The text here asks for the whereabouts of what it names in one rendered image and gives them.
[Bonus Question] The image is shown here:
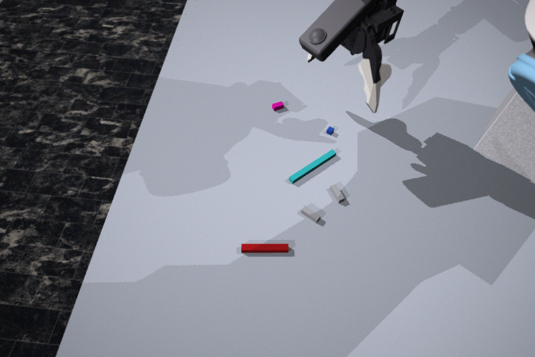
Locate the red rod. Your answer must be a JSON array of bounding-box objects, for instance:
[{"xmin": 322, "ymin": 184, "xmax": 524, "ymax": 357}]
[{"xmin": 241, "ymin": 244, "xmax": 288, "ymax": 253}]

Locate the turquoise rod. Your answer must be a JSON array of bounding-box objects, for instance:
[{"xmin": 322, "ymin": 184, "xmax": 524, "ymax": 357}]
[{"xmin": 289, "ymin": 149, "xmax": 336, "ymax": 184}]

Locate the magenta block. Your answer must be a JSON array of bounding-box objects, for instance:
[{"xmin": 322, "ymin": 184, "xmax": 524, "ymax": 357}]
[{"xmin": 272, "ymin": 102, "xmax": 284, "ymax": 111}]

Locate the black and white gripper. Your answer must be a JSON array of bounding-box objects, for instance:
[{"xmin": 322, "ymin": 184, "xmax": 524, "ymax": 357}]
[{"xmin": 341, "ymin": 0, "xmax": 404, "ymax": 114}]

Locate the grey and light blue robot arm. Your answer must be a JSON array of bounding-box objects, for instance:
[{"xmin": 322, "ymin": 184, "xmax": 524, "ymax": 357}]
[{"xmin": 299, "ymin": 0, "xmax": 535, "ymax": 111}]

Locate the grey rod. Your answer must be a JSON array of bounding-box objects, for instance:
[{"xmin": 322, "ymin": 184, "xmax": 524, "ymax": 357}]
[
  {"xmin": 301, "ymin": 206, "xmax": 321, "ymax": 223},
  {"xmin": 330, "ymin": 184, "xmax": 345, "ymax": 203}
]

